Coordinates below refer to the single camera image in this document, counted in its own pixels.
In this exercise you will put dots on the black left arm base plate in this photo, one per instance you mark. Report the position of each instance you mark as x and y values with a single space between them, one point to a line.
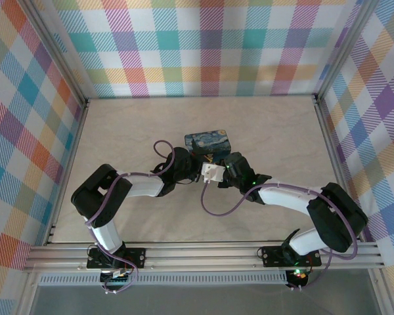
138 257

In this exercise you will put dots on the blue starry night tin box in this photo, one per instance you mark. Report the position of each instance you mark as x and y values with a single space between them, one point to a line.
210 141

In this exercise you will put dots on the aluminium mounting rail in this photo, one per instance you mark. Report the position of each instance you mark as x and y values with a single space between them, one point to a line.
200 256

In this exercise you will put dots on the aluminium table side rail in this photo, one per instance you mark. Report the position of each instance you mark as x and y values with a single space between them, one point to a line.
75 138
328 138

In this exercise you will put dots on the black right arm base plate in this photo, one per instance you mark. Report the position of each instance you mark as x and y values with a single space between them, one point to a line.
272 256

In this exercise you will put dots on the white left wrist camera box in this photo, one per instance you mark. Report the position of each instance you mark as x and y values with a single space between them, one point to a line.
213 172

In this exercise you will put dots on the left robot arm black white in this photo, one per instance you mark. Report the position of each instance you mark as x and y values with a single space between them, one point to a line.
95 197

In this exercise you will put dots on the aluminium frame leg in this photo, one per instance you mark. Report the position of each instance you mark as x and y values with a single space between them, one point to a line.
28 295
379 292

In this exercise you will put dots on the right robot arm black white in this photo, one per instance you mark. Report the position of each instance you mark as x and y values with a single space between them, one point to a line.
338 216

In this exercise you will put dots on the aluminium frame post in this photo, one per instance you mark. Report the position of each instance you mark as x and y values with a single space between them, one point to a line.
59 55
344 46

